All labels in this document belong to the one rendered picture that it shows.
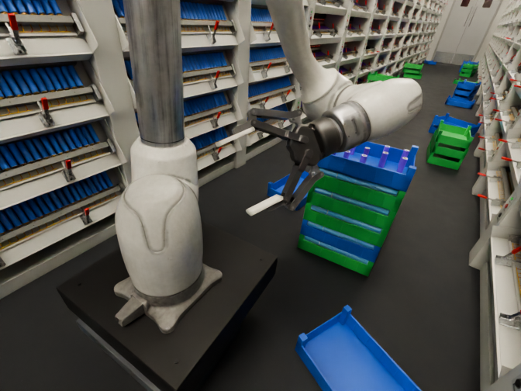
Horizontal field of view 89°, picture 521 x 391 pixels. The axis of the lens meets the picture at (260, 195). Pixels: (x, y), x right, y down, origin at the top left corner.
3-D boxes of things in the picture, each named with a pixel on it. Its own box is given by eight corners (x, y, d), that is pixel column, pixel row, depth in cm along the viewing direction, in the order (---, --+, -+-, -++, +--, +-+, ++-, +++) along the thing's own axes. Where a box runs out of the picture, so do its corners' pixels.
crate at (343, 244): (299, 233, 110) (302, 219, 106) (315, 209, 125) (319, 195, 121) (374, 263, 99) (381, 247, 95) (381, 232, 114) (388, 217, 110)
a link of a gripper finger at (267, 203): (277, 193, 52) (277, 197, 52) (245, 209, 51) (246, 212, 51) (282, 195, 49) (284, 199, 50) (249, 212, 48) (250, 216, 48)
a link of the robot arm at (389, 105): (375, 153, 52) (333, 140, 63) (434, 122, 55) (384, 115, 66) (370, 97, 46) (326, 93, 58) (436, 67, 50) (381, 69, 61)
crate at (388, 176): (313, 165, 92) (317, 143, 88) (329, 146, 107) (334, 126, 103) (405, 192, 81) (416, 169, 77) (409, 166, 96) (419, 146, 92)
